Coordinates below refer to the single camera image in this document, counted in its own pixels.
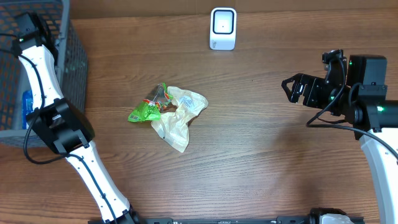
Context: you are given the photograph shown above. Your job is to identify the beige wrapper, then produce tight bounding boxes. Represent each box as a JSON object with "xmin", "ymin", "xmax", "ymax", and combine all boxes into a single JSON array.
[{"xmin": 151, "ymin": 86, "xmax": 208, "ymax": 152}]

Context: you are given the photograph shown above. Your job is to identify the green snack packet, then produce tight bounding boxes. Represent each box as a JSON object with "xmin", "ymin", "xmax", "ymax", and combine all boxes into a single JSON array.
[{"xmin": 127, "ymin": 83, "xmax": 173, "ymax": 123}]

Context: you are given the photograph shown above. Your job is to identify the blue snack packet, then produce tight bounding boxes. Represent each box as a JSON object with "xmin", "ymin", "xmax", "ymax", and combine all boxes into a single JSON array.
[{"xmin": 21, "ymin": 90, "xmax": 33, "ymax": 129}]

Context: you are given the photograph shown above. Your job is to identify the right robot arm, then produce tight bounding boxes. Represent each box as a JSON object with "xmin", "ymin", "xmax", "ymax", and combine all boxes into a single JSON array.
[{"xmin": 281, "ymin": 49, "xmax": 397, "ymax": 223}]

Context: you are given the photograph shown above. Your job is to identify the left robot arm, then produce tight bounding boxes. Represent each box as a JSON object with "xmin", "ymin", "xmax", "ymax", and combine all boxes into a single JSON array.
[{"xmin": 11, "ymin": 12, "xmax": 141, "ymax": 223}]

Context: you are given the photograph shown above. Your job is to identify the white barcode scanner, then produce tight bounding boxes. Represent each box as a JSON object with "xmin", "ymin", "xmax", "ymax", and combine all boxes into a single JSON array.
[{"xmin": 210, "ymin": 7, "xmax": 237, "ymax": 50}]

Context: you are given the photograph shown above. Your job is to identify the grey plastic mesh basket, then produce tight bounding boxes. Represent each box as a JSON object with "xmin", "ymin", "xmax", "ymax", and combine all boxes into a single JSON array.
[{"xmin": 1, "ymin": 0, "xmax": 88, "ymax": 147}]

